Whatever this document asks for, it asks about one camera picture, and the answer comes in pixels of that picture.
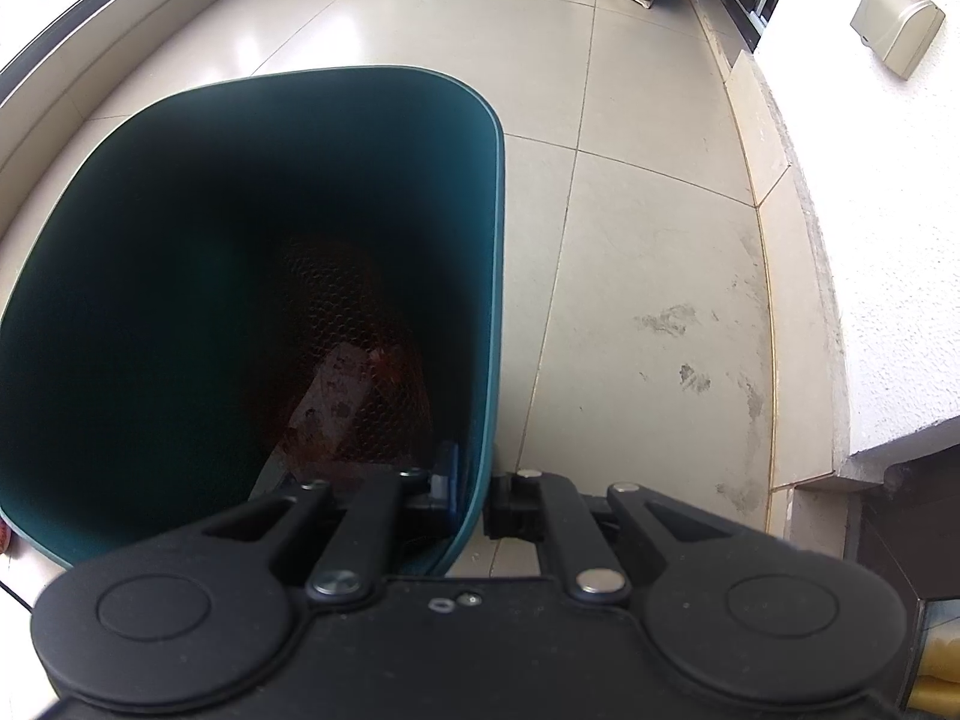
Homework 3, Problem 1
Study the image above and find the teal plastic trash bin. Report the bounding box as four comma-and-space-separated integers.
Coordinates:
2, 67, 506, 575

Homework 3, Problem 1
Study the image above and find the red mesh net bag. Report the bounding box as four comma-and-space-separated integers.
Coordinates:
270, 249, 434, 481

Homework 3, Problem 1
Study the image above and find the white printed paper wrapper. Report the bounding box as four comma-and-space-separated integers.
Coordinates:
285, 343, 373, 468

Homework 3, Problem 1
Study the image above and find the beige wall socket cover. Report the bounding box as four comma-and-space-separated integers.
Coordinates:
851, 0, 946, 80

